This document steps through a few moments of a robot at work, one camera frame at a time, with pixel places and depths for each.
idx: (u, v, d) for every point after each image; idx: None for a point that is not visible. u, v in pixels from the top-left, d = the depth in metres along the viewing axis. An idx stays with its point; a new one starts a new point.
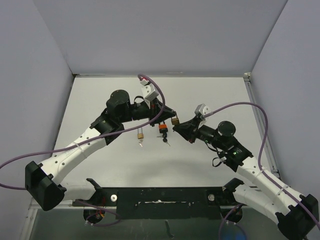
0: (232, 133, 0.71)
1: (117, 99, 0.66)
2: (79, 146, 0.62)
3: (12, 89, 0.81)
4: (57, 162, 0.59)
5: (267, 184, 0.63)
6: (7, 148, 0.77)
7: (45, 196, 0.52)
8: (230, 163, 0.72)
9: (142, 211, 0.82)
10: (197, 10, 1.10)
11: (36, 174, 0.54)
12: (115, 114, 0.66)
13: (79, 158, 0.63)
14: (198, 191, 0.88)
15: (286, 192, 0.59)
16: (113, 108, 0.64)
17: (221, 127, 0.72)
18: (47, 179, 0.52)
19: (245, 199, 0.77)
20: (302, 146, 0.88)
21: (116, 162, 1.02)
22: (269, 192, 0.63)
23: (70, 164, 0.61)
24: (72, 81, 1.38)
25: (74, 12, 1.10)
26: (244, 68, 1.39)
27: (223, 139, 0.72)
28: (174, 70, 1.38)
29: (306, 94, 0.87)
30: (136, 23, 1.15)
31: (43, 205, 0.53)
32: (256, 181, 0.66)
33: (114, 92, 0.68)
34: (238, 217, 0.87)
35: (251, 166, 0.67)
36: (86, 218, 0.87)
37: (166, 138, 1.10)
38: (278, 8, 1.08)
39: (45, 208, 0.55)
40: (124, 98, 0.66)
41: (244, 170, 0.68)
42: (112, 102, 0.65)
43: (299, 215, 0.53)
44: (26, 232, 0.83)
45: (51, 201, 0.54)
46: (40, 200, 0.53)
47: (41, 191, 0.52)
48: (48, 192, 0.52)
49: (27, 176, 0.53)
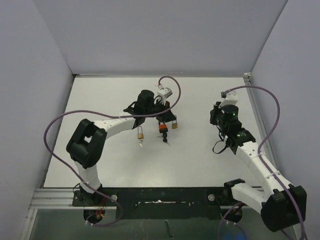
0: (233, 113, 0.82)
1: (147, 93, 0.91)
2: (121, 118, 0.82)
3: (11, 90, 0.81)
4: (106, 123, 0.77)
5: (259, 166, 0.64)
6: (7, 148, 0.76)
7: (96, 144, 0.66)
8: (233, 144, 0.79)
9: (142, 211, 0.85)
10: (197, 10, 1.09)
11: (86, 131, 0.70)
12: (144, 105, 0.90)
13: (117, 128, 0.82)
14: (199, 191, 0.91)
15: (275, 176, 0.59)
16: (143, 99, 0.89)
17: (227, 107, 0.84)
18: (101, 130, 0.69)
19: (239, 192, 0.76)
20: (302, 146, 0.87)
21: (116, 162, 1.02)
22: (260, 176, 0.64)
23: (112, 128, 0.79)
24: (72, 81, 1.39)
25: (75, 13, 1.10)
26: (244, 68, 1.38)
27: (227, 119, 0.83)
28: (174, 70, 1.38)
29: (307, 94, 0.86)
30: (136, 24, 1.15)
31: (90, 154, 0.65)
32: (250, 162, 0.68)
33: (143, 90, 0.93)
34: (238, 216, 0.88)
35: (249, 148, 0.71)
36: (86, 218, 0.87)
37: (165, 138, 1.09)
38: (278, 8, 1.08)
39: (87, 160, 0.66)
40: (152, 94, 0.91)
41: (243, 152, 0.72)
42: (142, 95, 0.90)
43: (281, 197, 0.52)
44: (26, 232, 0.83)
45: (94, 154, 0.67)
46: (88, 150, 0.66)
47: (95, 138, 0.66)
48: (100, 141, 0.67)
49: (80, 130, 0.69)
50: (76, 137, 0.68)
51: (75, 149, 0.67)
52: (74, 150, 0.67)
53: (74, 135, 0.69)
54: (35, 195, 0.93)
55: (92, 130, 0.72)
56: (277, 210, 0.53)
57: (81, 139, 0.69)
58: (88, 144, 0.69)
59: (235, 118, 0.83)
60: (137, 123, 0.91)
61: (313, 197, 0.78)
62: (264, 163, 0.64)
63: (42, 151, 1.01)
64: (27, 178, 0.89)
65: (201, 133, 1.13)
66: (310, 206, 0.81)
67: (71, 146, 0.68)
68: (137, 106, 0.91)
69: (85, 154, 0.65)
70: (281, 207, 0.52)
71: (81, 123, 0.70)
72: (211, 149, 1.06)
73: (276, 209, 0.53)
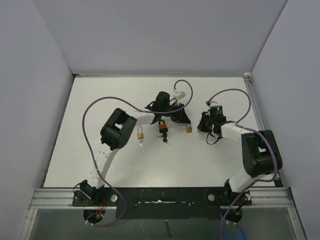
0: (218, 108, 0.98)
1: (164, 94, 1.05)
2: (146, 112, 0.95)
3: (11, 90, 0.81)
4: (134, 114, 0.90)
5: (234, 128, 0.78)
6: (6, 148, 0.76)
7: (129, 129, 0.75)
8: (218, 130, 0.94)
9: (142, 211, 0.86)
10: (197, 10, 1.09)
11: (119, 118, 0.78)
12: (161, 104, 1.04)
13: (141, 120, 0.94)
14: (198, 191, 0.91)
15: (246, 128, 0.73)
16: (161, 99, 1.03)
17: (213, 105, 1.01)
18: (132, 118, 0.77)
19: (234, 178, 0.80)
20: (302, 145, 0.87)
21: (116, 161, 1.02)
22: (236, 135, 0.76)
23: (139, 119, 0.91)
24: (72, 81, 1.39)
25: (74, 13, 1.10)
26: (244, 68, 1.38)
27: (213, 114, 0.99)
28: (174, 70, 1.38)
29: (306, 94, 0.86)
30: (136, 24, 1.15)
31: (122, 137, 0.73)
32: (229, 130, 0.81)
33: (160, 92, 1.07)
34: (238, 217, 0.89)
35: (229, 125, 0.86)
36: (86, 218, 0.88)
37: (166, 138, 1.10)
38: (278, 8, 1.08)
39: (119, 142, 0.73)
40: (169, 95, 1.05)
41: (225, 128, 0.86)
42: (161, 95, 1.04)
43: (251, 136, 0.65)
44: (27, 232, 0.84)
45: (125, 138, 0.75)
46: (121, 133, 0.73)
47: (127, 124, 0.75)
48: (131, 127, 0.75)
49: (115, 116, 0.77)
50: (110, 122, 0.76)
51: (108, 133, 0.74)
52: (107, 133, 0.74)
53: (109, 120, 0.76)
54: (35, 195, 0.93)
55: (124, 117, 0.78)
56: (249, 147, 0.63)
57: (114, 125, 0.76)
58: (119, 128, 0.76)
59: (220, 112, 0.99)
60: (155, 120, 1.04)
61: (314, 196, 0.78)
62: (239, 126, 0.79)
63: (42, 151, 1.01)
64: (27, 178, 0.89)
65: (201, 133, 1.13)
66: (310, 205, 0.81)
67: (105, 130, 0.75)
68: (155, 105, 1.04)
69: (117, 137, 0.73)
70: (252, 143, 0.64)
71: (115, 111, 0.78)
72: (207, 142, 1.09)
73: (247, 145, 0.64)
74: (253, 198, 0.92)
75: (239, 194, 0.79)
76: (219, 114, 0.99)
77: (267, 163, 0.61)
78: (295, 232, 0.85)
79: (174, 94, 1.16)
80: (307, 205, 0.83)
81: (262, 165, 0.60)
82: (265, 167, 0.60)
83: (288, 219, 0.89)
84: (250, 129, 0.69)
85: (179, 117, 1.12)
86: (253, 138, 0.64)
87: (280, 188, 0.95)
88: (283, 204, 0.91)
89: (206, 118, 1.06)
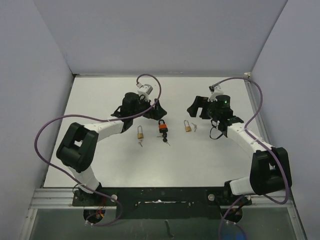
0: (226, 101, 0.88)
1: (131, 96, 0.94)
2: (109, 121, 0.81)
3: (11, 88, 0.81)
4: (95, 125, 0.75)
5: (244, 137, 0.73)
6: (6, 146, 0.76)
7: (89, 147, 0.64)
8: (223, 128, 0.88)
9: (142, 211, 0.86)
10: (197, 10, 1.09)
11: (77, 134, 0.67)
12: (130, 108, 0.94)
13: (108, 130, 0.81)
14: (199, 191, 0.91)
15: (258, 142, 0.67)
16: (129, 103, 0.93)
17: (220, 96, 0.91)
18: (92, 132, 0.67)
19: (236, 182, 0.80)
20: (302, 144, 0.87)
21: (116, 160, 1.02)
22: (246, 144, 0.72)
23: (103, 131, 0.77)
24: (72, 81, 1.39)
25: (74, 12, 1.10)
26: (244, 68, 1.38)
27: (219, 107, 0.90)
28: (174, 70, 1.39)
29: (306, 93, 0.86)
30: (136, 24, 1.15)
31: (82, 158, 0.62)
32: (238, 136, 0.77)
33: (126, 93, 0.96)
34: (238, 216, 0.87)
35: (237, 127, 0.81)
36: (86, 218, 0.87)
37: (166, 138, 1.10)
38: (278, 7, 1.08)
39: (80, 165, 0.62)
40: (135, 96, 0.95)
41: (232, 130, 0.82)
42: (128, 99, 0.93)
43: (264, 157, 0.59)
44: (27, 232, 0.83)
45: (87, 159, 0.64)
46: (80, 153, 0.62)
47: (87, 140, 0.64)
48: (92, 143, 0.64)
49: (71, 133, 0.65)
50: (66, 142, 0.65)
51: (66, 154, 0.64)
52: (65, 155, 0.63)
53: (65, 139, 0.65)
54: (35, 195, 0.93)
55: (83, 132, 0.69)
56: (260, 169, 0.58)
57: (72, 143, 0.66)
58: (79, 147, 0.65)
59: (227, 105, 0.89)
60: (125, 127, 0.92)
61: (314, 196, 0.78)
62: (249, 134, 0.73)
63: (42, 151, 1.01)
64: (27, 178, 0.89)
65: (201, 133, 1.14)
66: (310, 205, 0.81)
67: (61, 152, 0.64)
68: (124, 110, 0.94)
69: (77, 158, 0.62)
70: (264, 165, 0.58)
71: (71, 127, 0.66)
72: (209, 137, 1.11)
73: (257, 166, 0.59)
74: (254, 199, 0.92)
75: (239, 197, 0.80)
76: (225, 107, 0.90)
77: (274, 183, 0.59)
78: (295, 232, 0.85)
79: (141, 90, 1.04)
80: (307, 204, 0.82)
81: (269, 185, 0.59)
82: (272, 187, 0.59)
83: (288, 219, 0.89)
84: (263, 144, 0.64)
85: (156, 114, 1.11)
86: (266, 160, 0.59)
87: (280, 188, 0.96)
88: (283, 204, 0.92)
89: (211, 106, 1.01)
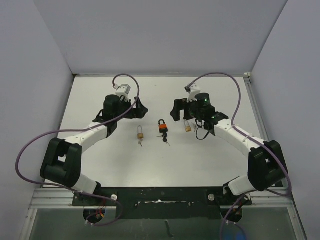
0: (206, 99, 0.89)
1: (111, 98, 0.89)
2: (92, 129, 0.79)
3: (11, 88, 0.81)
4: (77, 137, 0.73)
5: (234, 135, 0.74)
6: (7, 146, 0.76)
7: (74, 162, 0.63)
8: (210, 126, 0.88)
9: (142, 211, 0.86)
10: (197, 10, 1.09)
11: (59, 150, 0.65)
12: (113, 111, 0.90)
13: (92, 137, 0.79)
14: (198, 191, 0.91)
15: (250, 139, 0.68)
16: (111, 106, 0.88)
17: (198, 95, 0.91)
18: (75, 145, 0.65)
19: (235, 182, 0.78)
20: (302, 144, 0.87)
21: (116, 160, 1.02)
22: (238, 143, 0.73)
23: (87, 140, 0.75)
24: (72, 81, 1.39)
25: (74, 12, 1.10)
26: (244, 68, 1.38)
27: (201, 106, 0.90)
28: (174, 70, 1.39)
29: (306, 94, 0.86)
30: (136, 24, 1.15)
31: (69, 174, 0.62)
32: (227, 134, 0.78)
33: (106, 96, 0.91)
34: (238, 216, 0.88)
35: (224, 124, 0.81)
36: (86, 218, 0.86)
37: (166, 138, 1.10)
38: (278, 7, 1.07)
39: (68, 180, 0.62)
40: (116, 98, 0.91)
41: (219, 129, 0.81)
42: (108, 101, 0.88)
43: (259, 154, 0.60)
44: (26, 232, 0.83)
45: (74, 173, 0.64)
46: (66, 170, 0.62)
47: (70, 156, 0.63)
48: (76, 157, 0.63)
49: (52, 150, 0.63)
50: (49, 160, 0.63)
51: (51, 173, 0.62)
52: (51, 174, 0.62)
53: (46, 157, 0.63)
54: (35, 195, 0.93)
55: (64, 147, 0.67)
56: (258, 165, 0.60)
57: (55, 160, 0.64)
58: (63, 163, 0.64)
59: (207, 104, 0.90)
60: (110, 131, 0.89)
61: (314, 196, 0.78)
62: (238, 130, 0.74)
63: (42, 151, 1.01)
64: (27, 178, 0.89)
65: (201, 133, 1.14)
66: (310, 206, 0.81)
67: (45, 171, 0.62)
68: (106, 114, 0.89)
69: (64, 176, 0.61)
70: (261, 160, 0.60)
71: (50, 143, 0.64)
72: (196, 138, 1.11)
73: (255, 162, 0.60)
74: (254, 199, 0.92)
75: (240, 197, 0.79)
76: (207, 105, 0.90)
77: (275, 175, 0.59)
78: (295, 232, 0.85)
79: (118, 91, 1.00)
80: (307, 204, 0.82)
81: (270, 179, 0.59)
82: (274, 180, 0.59)
83: (288, 219, 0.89)
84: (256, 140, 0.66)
85: (139, 113, 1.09)
86: (262, 155, 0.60)
87: (280, 188, 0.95)
88: (283, 204, 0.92)
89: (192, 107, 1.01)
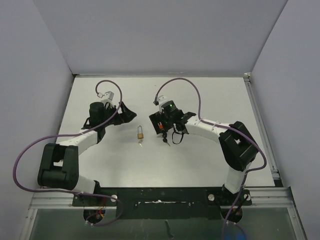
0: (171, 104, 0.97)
1: (96, 105, 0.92)
2: (83, 133, 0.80)
3: (11, 88, 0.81)
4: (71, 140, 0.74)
5: (203, 127, 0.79)
6: (6, 147, 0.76)
7: (72, 162, 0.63)
8: (182, 126, 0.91)
9: (142, 211, 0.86)
10: (197, 10, 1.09)
11: (55, 154, 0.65)
12: (99, 117, 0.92)
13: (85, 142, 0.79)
14: (198, 191, 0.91)
15: (217, 125, 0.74)
16: (96, 112, 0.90)
17: (164, 104, 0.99)
18: (71, 146, 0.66)
19: (230, 181, 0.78)
20: (302, 145, 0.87)
21: (116, 160, 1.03)
22: (209, 134, 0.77)
23: (80, 144, 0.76)
24: (72, 81, 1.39)
25: (74, 12, 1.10)
26: (244, 68, 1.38)
27: (170, 112, 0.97)
28: (174, 70, 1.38)
29: (306, 94, 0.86)
30: (136, 24, 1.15)
31: (69, 175, 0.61)
32: (197, 128, 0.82)
33: (90, 104, 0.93)
34: (238, 217, 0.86)
35: (193, 120, 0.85)
36: (86, 218, 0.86)
37: (166, 138, 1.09)
38: (278, 7, 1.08)
39: (68, 182, 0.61)
40: (100, 104, 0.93)
41: (190, 126, 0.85)
42: (93, 108, 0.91)
43: (227, 136, 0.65)
44: (26, 232, 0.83)
45: (73, 175, 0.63)
46: (66, 171, 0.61)
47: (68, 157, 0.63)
48: (74, 157, 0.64)
49: (48, 155, 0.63)
50: (45, 165, 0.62)
51: (49, 177, 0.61)
52: (49, 178, 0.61)
53: (43, 163, 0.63)
54: (35, 195, 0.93)
55: (60, 151, 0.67)
56: (230, 147, 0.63)
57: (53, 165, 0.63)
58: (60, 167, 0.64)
59: (173, 108, 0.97)
60: (100, 135, 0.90)
61: (314, 195, 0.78)
62: (205, 121, 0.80)
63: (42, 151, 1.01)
64: (27, 178, 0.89)
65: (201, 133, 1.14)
66: (310, 205, 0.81)
67: (43, 177, 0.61)
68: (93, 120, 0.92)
69: (64, 177, 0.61)
70: (230, 142, 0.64)
71: (46, 148, 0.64)
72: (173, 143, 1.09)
73: (227, 145, 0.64)
74: (253, 199, 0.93)
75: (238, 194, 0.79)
76: (173, 110, 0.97)
77: (248, 152, 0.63)
78: (295, 233, 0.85)
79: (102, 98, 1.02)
80: (307, 204, 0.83)
81: (245, 157, 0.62)
82: (248, 157, 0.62)
83: (288, 219, 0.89)
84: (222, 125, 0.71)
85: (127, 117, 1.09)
86: (230, 137, 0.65)
87: (280, 188, 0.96)
88: (283, 204, 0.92)
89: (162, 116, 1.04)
